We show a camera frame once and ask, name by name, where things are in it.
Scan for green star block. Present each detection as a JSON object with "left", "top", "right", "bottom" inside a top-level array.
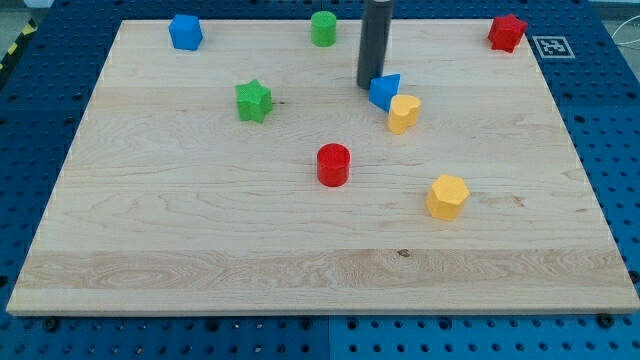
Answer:
[{"left": 235, "top": 79, "right": 273, "bottom": 123}]

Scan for red star block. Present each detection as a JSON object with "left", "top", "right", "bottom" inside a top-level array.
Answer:
[{"left": 487, "top": 14, "right": 528, "bottom": 53}]

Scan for red cylinder block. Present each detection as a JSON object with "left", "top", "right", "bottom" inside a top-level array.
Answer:
[{"left": 316, "top": 143, "right": 351, "bottom": 187}]

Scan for light wooden board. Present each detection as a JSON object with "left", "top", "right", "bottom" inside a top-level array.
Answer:
[{"left": 7, "top": 19, "right": 639, "bottom": 316}]

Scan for yellow heart block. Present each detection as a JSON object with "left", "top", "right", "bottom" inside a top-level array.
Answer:
[{"left": 387, "top": 94, "right": 422, "bottom": 134}]

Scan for blue triangle block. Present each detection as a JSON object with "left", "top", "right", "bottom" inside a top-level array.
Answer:
[{"left": 369, "top": 74, "right": 401, "bottom": 112}]

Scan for yellow hexagon block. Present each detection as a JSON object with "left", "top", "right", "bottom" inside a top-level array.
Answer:
[{"left": 425, "top": 174, "right": 471, "bottom": 221}]

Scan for green cylinder block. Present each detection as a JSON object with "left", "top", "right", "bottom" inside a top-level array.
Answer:
[{"left": 311, "top": 11, "right": 337, "bottom": 47}]

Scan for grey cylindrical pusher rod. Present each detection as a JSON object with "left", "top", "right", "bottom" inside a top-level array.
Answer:
[{"left": 356, "top": 0, "right": 394, "bottom": 90}]

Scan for blue pentagon block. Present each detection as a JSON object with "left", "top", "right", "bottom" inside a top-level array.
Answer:
[{"left": 168, "top": 14, "right": 203, "bottom": 51}]

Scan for white fiducial marker tag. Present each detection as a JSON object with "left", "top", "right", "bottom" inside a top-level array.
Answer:
[{"left": 532, "top": 35, "right": 575, "bottom": 59}]

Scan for yellow black hazard tape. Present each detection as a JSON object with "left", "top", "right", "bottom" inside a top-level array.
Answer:
[{"left": 1, "top": 19, "right": 38, "bottom": 73}]

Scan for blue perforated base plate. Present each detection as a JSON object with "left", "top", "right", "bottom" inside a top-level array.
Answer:
[{"left": 1, "top": 1, "right": 639, "bottom": 359}]

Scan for white cable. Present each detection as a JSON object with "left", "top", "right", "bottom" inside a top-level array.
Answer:
[{"left": 610, "top": 14, "right": 640, "bottom": 49}]

